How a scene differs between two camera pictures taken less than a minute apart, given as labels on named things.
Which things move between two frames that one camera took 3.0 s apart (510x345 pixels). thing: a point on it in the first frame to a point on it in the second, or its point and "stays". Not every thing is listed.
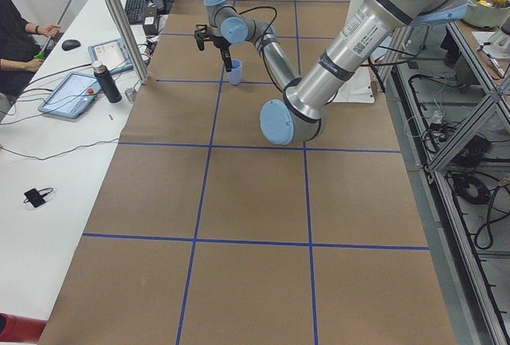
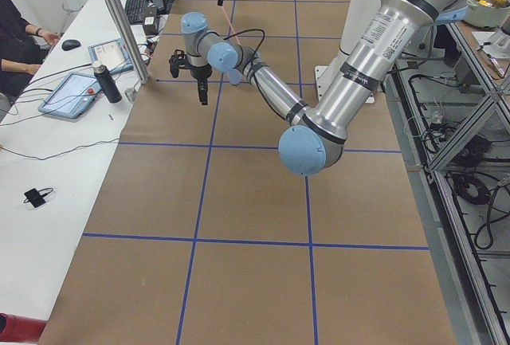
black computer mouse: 69,45 stays
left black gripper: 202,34 to 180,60
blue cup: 235,76 stays
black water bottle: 107,82 stays
